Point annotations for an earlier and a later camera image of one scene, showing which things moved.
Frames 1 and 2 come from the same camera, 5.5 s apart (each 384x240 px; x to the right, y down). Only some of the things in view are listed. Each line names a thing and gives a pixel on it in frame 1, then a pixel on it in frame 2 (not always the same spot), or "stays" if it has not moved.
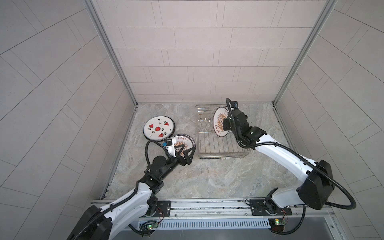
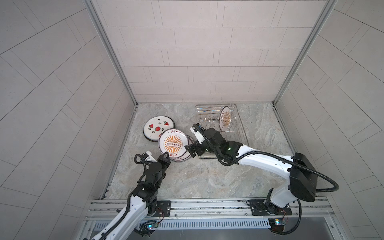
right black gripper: (226, 121) → (199, 152)
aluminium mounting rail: (240, 209) stays
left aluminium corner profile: (107, 41) stays
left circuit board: (152, 226) stays
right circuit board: (277, 224) stays
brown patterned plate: (220, 113) → (173, 141)
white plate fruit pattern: (159, 128) stays
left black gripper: (184, 161) → (165, 162)
